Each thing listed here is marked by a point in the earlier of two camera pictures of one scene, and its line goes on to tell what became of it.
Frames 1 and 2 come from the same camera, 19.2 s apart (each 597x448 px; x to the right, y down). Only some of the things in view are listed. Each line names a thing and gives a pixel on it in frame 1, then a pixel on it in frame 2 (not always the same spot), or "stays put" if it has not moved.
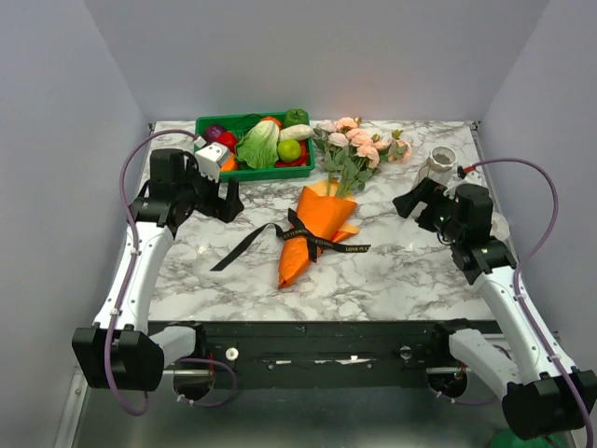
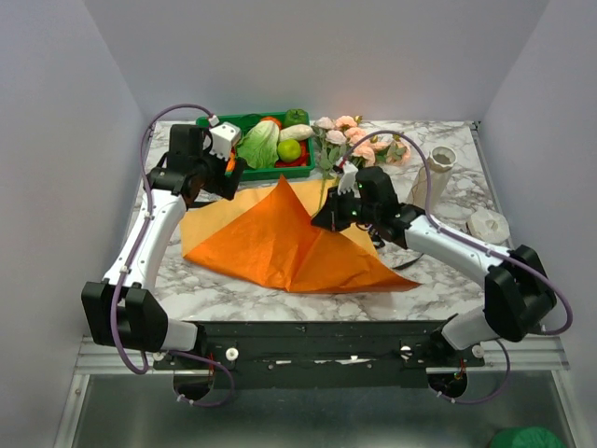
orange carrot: (229, 164) stays put
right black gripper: (425, 191) → (328, 217)
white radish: (299, 132) stays put
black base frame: (319, 355) stays put
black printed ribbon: (296, 231) → (409, 263)
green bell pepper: (295, 117) stays put
